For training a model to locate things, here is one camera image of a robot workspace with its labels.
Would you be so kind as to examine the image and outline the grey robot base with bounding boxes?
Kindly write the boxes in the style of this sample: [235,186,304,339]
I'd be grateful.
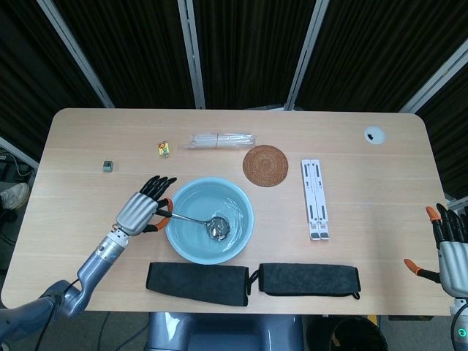
[146,312,304,351]

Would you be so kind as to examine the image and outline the dark grey towel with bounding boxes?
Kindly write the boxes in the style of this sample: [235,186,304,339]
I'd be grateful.
[146,261,261,307]
[257,263,362,301]

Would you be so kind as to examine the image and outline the round woven rattan coaster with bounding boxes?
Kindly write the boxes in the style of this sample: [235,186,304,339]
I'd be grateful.
[243,145,289,187]

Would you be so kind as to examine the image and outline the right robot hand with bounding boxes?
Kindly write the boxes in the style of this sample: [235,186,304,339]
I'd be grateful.
[403,203,468,298]

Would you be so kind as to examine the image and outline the light blue bowl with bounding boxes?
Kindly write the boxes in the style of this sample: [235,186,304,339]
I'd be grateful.
[165,177,255,265]

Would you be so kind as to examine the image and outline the silver partition frame post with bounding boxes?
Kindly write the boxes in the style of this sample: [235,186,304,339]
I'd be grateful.
[177,0,206,110]
[36,0,116,109]
[397,46,468,113]
[284,0,331,111]
[0,136,39,170]

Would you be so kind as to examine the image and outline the white shoe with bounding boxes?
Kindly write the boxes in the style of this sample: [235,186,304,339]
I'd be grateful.
[0,182,30,210]

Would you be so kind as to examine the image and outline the silver metal ladle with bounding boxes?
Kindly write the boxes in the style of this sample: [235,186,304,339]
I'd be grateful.
[162,210,231,242]

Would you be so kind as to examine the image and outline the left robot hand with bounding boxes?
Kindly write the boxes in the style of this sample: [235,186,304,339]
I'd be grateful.
[115,175,178,237]

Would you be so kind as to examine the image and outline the white folding laptop stand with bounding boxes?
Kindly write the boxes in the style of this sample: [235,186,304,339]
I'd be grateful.
[301,158,333,241]

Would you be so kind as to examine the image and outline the white round cable grommet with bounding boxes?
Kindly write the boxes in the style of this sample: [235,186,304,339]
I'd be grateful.
[363,126,386,146]

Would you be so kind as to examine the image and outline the clear plastic straw bundle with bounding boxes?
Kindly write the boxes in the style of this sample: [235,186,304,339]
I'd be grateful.
[178,132,259,151]

